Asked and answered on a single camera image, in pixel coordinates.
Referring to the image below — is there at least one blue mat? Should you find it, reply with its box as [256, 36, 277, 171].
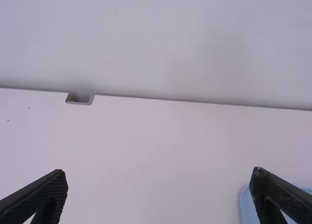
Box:
[238, 183, 312, 224]

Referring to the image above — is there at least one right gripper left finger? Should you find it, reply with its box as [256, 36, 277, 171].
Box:
[0, 169, 69, 224]

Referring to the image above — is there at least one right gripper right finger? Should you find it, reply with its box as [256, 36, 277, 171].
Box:
[248, 166, 312, 224]

